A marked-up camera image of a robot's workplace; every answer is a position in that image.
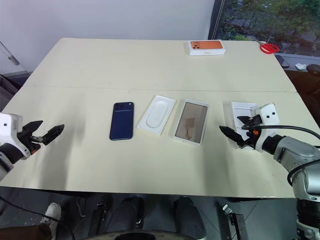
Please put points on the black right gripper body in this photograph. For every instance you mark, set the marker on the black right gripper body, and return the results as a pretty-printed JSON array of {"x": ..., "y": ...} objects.
[{"x": 252, "y": 130}]

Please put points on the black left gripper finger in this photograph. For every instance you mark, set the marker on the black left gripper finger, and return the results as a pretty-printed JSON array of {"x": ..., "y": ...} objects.
[
  {"x": 52, "y": 133},
  {"x": 32, "y": 126}
]

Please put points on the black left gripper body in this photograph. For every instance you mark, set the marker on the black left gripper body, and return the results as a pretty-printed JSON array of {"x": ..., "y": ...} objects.
[{"x": 27, "y": 140}]

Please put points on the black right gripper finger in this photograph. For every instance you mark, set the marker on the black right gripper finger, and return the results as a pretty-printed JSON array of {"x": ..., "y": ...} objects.
[
  {"x": 245, "y": 120},
  {"x": 233, "y": 135}
]

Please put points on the dark blue smartphone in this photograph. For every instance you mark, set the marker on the dark blue smartphone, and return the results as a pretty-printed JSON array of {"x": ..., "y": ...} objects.
[{"x": 121, "y": 121}]

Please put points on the white paper tray insert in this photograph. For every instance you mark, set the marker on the white paper tray insert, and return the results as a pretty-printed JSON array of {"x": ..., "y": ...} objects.
[{"x": 156, "y": 115}]

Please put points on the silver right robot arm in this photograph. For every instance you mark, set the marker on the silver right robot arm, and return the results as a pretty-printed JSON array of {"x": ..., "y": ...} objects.
[{"x": 295, "y": 150}]

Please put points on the dark grey plastic piece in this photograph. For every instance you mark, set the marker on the dark grey plastic piece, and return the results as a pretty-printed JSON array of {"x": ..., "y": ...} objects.
[{"x": 282, "y": 61}]

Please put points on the orange print phone box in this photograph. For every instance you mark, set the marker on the orange print phone box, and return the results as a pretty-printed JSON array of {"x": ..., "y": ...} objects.
[{"x": 206, "y": 46}]

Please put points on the dark grey sofa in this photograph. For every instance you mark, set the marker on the dark grey sofa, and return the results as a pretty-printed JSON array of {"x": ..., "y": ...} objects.
[{"x": 10, "y": 85}]

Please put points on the brown armchair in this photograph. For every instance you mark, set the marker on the brown armchair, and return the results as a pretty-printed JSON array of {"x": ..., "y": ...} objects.
[{"x": 306, "y": 85}]

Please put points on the white sneaker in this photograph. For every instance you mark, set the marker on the white sneaker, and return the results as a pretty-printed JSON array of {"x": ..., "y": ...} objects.
[{"x": 53, "y": 212}]

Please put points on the crumpled white paper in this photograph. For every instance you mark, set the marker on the crumpled white paper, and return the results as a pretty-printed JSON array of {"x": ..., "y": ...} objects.
[{"x": 300, "y": 66}]

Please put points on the grey side table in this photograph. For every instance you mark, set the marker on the grey side table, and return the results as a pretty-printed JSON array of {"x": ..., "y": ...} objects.
[{"x": 300, "y": 58}]

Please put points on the metal table clamp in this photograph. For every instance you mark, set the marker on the metal table clamp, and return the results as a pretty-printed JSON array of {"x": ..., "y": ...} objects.
[{"x": 233, "y": 220}]

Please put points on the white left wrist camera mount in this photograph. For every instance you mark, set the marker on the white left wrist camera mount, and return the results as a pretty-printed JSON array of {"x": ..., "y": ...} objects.
[{"x": 8, "y": 125}]

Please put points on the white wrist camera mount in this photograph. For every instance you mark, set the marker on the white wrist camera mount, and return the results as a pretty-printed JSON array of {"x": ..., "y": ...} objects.
[
  {"x": 271, "y": 112},
  {"x": 8, "y": 125}
]

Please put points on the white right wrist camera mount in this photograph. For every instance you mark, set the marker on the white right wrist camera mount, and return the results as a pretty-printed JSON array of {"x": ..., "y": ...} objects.
[{"x": 271, "y": 112}]

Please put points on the black window frame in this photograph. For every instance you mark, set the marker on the black window frame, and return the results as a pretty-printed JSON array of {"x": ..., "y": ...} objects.
[{"x": 215, "y": 20}]

